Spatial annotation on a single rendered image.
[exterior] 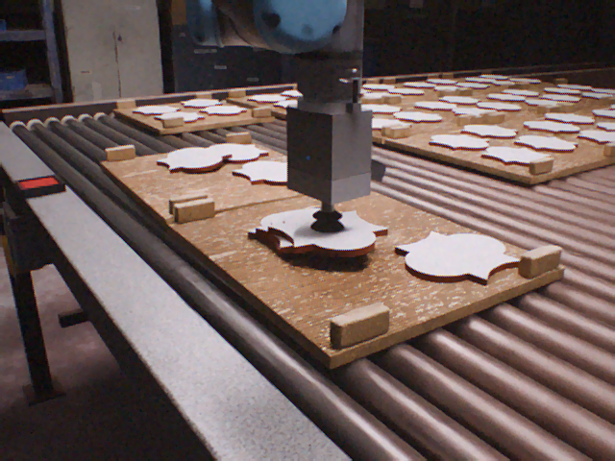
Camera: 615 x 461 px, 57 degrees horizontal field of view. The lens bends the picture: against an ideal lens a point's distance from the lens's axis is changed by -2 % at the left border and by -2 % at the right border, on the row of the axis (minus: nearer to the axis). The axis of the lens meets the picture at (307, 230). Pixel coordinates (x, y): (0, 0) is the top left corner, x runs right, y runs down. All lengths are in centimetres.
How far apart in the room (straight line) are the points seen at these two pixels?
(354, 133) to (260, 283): 20
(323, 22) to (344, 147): 21
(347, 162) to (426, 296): 17
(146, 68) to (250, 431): 514
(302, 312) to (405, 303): 11
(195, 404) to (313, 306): 17
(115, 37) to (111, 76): 33
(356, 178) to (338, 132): 6
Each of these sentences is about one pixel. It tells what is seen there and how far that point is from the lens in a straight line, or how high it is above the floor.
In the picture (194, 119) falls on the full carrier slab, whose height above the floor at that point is 94.
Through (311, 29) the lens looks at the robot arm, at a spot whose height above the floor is 121.
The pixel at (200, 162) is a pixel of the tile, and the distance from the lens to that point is 112.
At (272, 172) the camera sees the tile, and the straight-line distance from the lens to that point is 106.
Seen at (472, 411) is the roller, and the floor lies 91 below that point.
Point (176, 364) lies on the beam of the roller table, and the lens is 56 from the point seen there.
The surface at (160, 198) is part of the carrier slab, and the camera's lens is 97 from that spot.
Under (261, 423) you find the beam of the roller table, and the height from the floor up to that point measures 92.
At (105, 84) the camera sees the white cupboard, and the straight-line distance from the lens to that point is 545.
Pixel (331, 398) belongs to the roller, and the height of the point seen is 92.
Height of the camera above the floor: 122
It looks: 21 degrees down
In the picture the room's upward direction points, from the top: straight up
